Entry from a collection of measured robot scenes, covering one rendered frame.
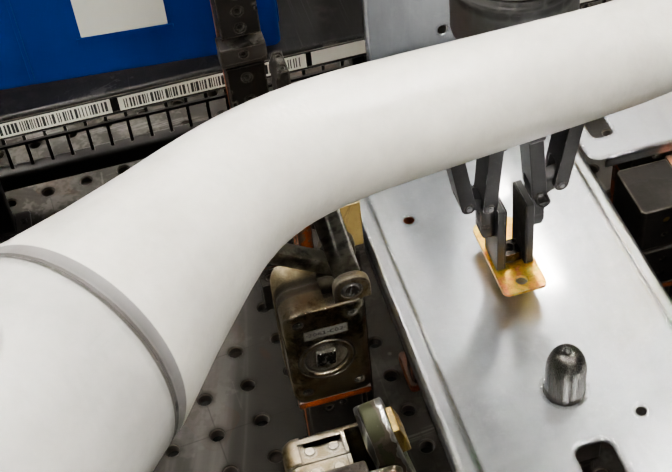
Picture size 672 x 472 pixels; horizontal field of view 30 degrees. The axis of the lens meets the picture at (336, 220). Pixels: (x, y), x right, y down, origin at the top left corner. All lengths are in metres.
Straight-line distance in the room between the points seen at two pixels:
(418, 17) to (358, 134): 0.66
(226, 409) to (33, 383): 0.97
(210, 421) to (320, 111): 0.86
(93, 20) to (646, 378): 0.61
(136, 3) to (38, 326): 0.83
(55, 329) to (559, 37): 0.30
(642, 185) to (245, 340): 0.50
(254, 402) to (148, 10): 0.44
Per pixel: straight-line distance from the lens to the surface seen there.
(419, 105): 0.57
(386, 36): 1.21
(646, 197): 1.18
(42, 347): 0.42
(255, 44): 1.20
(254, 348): 1.43
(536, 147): 0.97
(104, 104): 1.26
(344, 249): 0.96
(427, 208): 1.13
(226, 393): 1.39
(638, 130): 1.21
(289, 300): 1.00
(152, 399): 0.44
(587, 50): 0.61
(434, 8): 1.21
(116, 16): 1.24
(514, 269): 1.05
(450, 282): 1.07
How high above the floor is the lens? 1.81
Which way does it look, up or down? 46 degrees down
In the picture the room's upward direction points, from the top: 7 degrees counter-clockwise
